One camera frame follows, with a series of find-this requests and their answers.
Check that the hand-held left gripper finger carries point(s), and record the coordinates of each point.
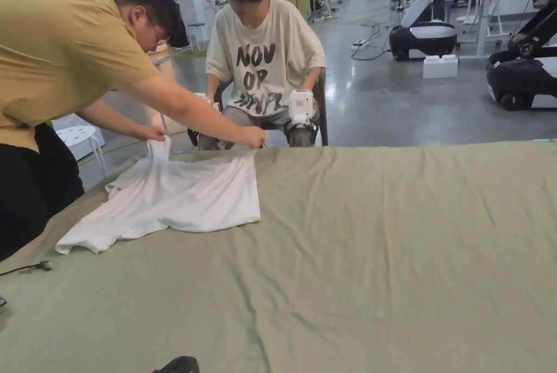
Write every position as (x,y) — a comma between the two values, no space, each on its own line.
(178,365)

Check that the white garment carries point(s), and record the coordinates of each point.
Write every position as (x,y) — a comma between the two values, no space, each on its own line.
(196,199)

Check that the bed with pale green sheet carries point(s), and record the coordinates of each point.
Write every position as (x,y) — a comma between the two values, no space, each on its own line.
(374,260)

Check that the white power strip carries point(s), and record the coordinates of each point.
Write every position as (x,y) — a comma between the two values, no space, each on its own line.
(361,43)

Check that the white foam block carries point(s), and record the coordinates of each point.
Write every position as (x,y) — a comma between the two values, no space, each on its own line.
(440,66)

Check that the white and black wheeled robot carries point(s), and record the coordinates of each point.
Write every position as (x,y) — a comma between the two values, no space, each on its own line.
(428,36)

